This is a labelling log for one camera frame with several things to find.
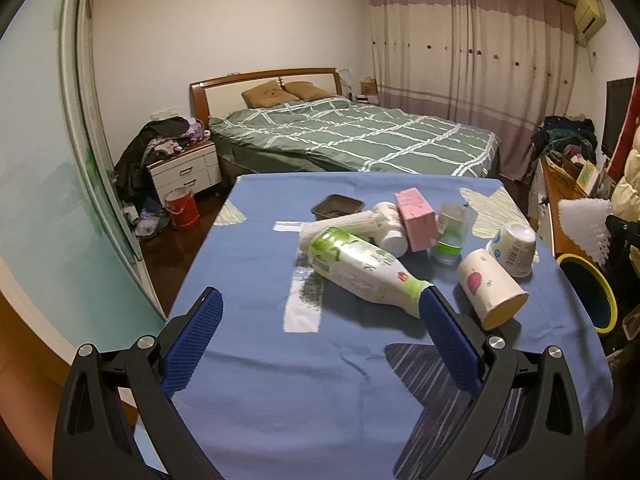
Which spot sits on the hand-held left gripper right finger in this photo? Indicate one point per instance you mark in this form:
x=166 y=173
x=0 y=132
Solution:
x=450 y=340

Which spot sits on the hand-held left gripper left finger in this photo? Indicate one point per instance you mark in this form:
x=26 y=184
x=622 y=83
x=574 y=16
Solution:
x=192 y=340

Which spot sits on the leaf print paper cup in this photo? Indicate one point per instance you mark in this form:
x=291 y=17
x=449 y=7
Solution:
x=485 y=280

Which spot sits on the clear plastic cup green base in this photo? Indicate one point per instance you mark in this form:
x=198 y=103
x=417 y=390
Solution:
x=450 y=232

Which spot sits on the white yogurt cup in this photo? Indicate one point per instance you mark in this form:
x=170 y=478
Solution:
x=512 y=247

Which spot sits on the white pill bottle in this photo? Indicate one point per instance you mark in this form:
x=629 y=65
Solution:
x=395 y=242

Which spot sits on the pink carton box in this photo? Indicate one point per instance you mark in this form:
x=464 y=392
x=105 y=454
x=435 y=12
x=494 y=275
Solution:
x=417 y=220

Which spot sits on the green white plastic milk bottle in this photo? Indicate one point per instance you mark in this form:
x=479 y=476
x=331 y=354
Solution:
x=350 y=260

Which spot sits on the yellow rim trash bin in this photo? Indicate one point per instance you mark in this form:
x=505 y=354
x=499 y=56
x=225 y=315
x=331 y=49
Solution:
x=607 y=295

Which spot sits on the blue patterned tablecloth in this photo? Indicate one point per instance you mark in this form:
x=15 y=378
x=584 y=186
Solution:
x=280 y=400

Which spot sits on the pile of plastic bags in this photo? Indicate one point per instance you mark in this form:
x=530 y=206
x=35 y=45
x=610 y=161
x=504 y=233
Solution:
x=150 y=222

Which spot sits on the red bucket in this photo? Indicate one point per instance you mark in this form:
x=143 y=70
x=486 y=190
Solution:
x=182 y=210

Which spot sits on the white nightstand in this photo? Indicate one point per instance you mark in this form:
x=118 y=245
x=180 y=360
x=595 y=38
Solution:
x=187 y=170

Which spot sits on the brown plastic tray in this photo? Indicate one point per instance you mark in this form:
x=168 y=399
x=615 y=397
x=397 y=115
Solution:
x=337 y=203

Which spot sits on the white foam net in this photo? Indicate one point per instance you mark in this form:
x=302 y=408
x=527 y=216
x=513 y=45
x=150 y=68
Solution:
x=582 y=222

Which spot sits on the wooden desk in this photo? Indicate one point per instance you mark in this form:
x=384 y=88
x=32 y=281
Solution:
x=560 y=185

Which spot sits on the pile of dark clothes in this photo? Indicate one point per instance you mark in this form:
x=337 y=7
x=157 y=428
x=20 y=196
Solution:
x=135 y=155

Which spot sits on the green box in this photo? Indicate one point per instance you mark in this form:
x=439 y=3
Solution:
x=586 y=177

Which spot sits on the sliding wardrobe door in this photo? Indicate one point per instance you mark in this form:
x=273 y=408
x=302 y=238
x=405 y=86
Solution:
x=45 y=185

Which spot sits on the bed with green duvet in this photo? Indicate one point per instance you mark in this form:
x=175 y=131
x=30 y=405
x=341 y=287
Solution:
x=350 y=135

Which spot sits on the heap of clothes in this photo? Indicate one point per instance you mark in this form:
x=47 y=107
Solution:
x=565 y=135

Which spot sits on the cream puffer jacket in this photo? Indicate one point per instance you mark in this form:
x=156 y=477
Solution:
x=627 y=180

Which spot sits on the wooden bed headboard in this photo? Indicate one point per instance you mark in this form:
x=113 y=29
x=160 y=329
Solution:
x=220 y=91

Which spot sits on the brown pillow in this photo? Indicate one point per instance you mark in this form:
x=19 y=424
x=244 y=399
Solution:
x=262 y=94
x=307 y=91

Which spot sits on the tissue box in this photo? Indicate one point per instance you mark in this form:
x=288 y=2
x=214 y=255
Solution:
x=369 y=87

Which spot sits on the black television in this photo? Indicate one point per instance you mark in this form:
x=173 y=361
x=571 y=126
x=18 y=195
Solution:
x=617 y=115

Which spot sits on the red cloth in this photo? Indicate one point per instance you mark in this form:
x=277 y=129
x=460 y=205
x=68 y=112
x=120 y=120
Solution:
x=631 y=125

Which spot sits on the pink beige curtain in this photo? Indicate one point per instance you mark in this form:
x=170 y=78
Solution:
x=475 y=60

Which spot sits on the white wall socket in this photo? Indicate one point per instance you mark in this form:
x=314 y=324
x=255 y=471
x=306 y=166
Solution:
x=164 y=114

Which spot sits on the wall air conditioner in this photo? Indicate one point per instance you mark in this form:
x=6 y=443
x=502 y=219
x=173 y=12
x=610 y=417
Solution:
x=589 y=17

